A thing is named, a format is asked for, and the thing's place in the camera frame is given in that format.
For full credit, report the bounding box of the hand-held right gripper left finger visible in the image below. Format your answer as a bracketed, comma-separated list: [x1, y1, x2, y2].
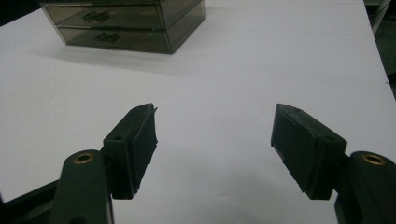
[102, 103, 159, 201]

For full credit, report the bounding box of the smoky plastic drawer organizer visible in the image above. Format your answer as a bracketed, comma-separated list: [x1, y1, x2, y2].
[36, 0, 207, 55]

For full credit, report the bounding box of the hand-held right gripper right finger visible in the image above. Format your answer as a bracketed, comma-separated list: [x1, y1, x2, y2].
[270, 103, 348, 201]

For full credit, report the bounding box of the white table cover sheet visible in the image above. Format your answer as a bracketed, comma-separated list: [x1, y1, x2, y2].
[0, 0, 396, 224]

